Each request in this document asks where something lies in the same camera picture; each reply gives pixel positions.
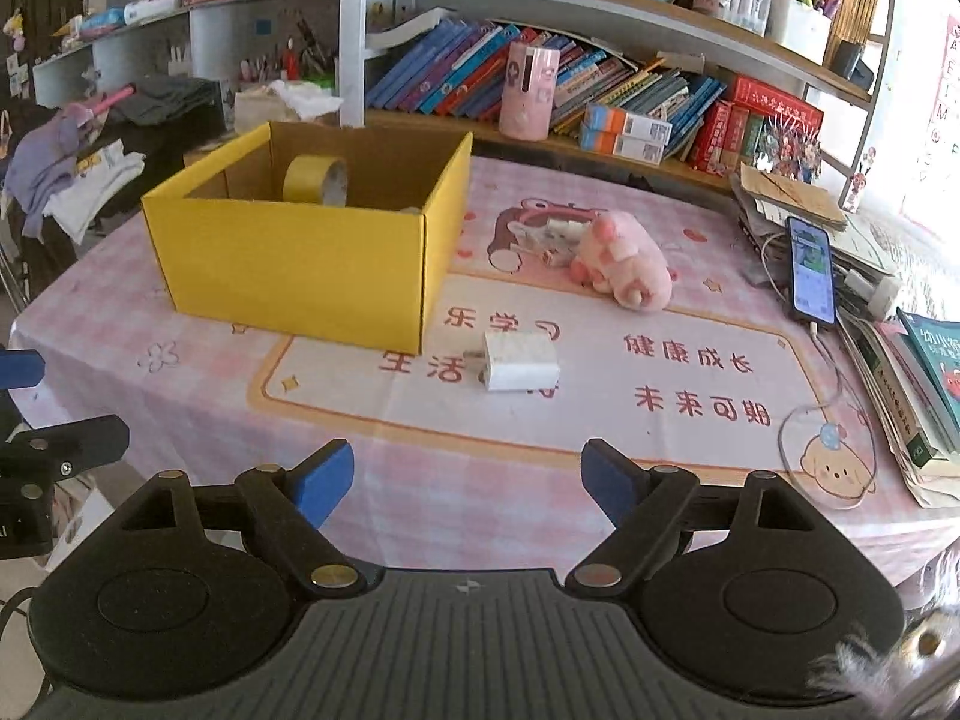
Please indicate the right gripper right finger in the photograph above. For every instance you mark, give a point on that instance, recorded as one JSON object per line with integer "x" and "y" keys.
{"x": 646, "y": 508}

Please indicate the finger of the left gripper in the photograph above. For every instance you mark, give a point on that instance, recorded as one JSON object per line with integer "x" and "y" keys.
{"x": 67, "y": 450}
{"x": 21, "y": 368}

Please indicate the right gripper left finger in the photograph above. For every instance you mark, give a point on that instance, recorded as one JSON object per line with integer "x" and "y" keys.
{"x": 286, "y": 509}

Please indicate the beige eraser block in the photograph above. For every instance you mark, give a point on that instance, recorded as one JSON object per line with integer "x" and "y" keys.
{"x": 516, "y": 362}

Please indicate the pink plush pig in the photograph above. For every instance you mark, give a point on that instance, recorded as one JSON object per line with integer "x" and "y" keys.
{"x": 616, "y": 256}

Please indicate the staples box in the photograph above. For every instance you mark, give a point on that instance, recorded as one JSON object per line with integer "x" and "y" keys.
{"x": 552, "y": 252}

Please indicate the white spray bottle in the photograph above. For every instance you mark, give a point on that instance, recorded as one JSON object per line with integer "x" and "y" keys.
{"x": 556, "y": 233}

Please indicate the yellow tape roll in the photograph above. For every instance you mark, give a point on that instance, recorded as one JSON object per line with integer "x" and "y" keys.
{"x": 315, "y": 179}

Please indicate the pink checkered tablecloth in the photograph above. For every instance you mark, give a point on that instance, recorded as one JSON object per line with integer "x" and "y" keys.
{"x": 449, "y": 474}

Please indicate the pile of clothes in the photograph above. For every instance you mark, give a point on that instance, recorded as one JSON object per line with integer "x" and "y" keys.
{"x": 140, "y": 133}

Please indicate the black smartphone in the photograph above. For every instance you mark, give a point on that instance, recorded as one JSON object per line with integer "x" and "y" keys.
{"x": 812, "y": 285}

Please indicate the yellow cardboard box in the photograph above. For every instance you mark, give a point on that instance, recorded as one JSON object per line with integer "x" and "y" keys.
{"x": 368, "y": 274}

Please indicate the stack of books right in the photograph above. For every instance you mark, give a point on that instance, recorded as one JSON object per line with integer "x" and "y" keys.
{"x": 927, "y": 460}

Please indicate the white power adapter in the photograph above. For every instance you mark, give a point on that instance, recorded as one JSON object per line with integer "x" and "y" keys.
{"x": 880, "y": 298}

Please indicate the teal children's book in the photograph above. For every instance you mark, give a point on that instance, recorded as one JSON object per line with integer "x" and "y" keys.
{"x": 934, "y": 345}

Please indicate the brown envelope paper stack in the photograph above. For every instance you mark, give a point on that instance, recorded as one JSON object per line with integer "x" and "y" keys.
{"x": 811, "y": 201}

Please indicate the orange white box lower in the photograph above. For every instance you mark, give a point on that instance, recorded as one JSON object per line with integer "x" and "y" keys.
{"x": 628, "y": 148}

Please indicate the orange white box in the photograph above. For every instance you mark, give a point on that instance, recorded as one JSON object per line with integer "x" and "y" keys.
{"x": 618, "y": 121}
{"x": 628, "y": 148}

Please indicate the tissue box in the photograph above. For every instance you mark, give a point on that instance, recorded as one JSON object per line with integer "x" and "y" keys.
{"x": 281, "y": 101}

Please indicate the orange white box upper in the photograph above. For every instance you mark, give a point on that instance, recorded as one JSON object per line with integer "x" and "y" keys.
{"x": 618, "y": 121}

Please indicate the red dictionary book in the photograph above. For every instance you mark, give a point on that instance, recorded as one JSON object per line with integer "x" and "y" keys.
{"x": 770, "y": 101}

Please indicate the pink cylindrical dispenser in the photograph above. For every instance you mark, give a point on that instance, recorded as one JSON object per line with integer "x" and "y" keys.
{"x": 527, "y": 98}

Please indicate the white pen holder box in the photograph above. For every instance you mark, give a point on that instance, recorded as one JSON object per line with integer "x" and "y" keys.
{"x": 799, "y": 28}

